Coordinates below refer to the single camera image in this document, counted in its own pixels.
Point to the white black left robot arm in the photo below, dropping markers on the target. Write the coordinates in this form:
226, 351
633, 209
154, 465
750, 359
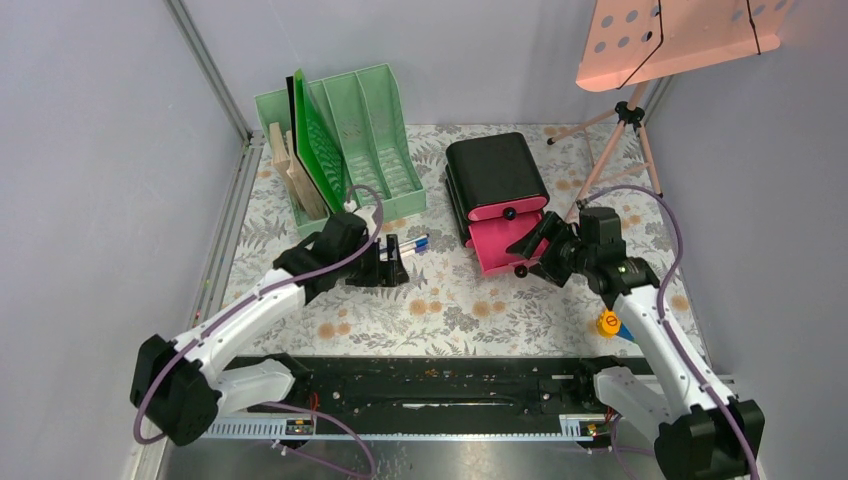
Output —
183, 385

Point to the yellow blue green toy block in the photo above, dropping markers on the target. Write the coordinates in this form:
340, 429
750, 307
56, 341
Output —
608, 325

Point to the green transparent plastic folder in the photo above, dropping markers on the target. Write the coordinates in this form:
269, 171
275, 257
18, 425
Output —
324, 148

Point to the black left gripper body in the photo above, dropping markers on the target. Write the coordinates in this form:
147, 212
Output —
367, 268

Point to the white AVE notebook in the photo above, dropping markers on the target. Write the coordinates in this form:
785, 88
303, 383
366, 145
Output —
302, 146

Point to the pink music stand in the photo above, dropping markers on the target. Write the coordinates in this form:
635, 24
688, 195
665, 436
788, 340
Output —
634, 43

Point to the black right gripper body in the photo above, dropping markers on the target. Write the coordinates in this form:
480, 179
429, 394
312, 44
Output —
559, 257

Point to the green 104-storey treehouse book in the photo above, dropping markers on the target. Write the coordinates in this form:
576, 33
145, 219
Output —
281, 161

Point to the black pink drawer unit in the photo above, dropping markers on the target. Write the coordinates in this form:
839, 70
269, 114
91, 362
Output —
497, 196

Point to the white marker pen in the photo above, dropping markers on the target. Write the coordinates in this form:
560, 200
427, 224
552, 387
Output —
414, 251

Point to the floral table mat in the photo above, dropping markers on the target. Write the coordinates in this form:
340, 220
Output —
448, 307

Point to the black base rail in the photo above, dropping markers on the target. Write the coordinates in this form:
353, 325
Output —
462, 398

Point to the blue capped marker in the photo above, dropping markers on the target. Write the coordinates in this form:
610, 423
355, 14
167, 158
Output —
416, 242

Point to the purple 52-storey treehouse book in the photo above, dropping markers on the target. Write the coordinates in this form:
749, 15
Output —
307, 194

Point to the mint green file organizer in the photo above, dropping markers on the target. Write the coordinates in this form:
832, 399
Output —
363, 112

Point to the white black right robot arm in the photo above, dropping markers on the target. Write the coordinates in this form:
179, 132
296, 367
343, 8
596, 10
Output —
698, 427

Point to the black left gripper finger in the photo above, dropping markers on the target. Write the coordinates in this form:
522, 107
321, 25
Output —
396, 274
392, 251

